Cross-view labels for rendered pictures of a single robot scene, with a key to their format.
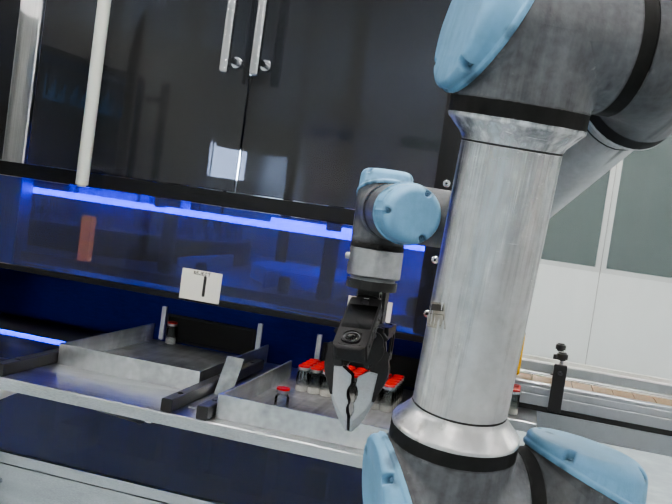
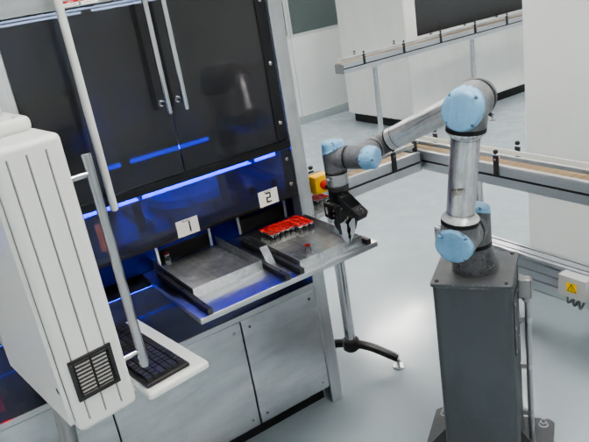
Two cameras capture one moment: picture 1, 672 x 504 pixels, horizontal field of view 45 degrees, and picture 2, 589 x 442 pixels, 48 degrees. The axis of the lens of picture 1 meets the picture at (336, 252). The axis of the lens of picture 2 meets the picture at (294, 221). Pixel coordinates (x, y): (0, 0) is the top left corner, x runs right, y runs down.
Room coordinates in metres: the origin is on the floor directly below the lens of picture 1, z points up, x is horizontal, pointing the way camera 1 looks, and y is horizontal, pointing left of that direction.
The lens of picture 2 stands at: (-0.25, 1.53, 1.82)
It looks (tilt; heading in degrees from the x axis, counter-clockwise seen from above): 21 degrees down; 316
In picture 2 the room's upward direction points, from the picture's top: 10 degrees counter-clockwise
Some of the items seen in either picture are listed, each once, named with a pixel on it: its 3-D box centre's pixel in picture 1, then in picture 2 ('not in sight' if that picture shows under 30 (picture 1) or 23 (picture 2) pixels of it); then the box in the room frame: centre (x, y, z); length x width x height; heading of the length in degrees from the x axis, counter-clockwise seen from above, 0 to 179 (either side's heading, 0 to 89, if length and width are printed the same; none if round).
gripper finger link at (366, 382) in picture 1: (366, 398); (347, 229); (1.13, -0.07, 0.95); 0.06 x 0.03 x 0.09; 166
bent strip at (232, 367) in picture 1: (217, 381); (274, 259); (1.27, 0.16, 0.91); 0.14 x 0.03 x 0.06; 166
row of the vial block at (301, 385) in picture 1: (345, 386); (290, 231); (1.38, -0.05, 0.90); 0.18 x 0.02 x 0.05; 75
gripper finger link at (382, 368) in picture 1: (372, 369); not in sight; (1.10, -0.07, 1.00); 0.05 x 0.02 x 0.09; 76
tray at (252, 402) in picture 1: (331, 400); (303, 239); (1.30, -0.03, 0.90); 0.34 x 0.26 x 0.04; 166
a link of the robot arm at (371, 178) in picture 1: (382, 209); (335, 156); (1.12, -0.06, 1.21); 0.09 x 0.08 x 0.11; 11
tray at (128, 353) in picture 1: (172, 353); (206, 264); (1.49, 0.28, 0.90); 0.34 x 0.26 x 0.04; 166
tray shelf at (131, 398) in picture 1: (241, 391); (259, 260); (1.38, 0.13, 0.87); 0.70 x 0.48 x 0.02; 76
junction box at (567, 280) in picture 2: not in sight; (575, 286); (0.62, -0.78, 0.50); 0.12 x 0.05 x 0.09; 166
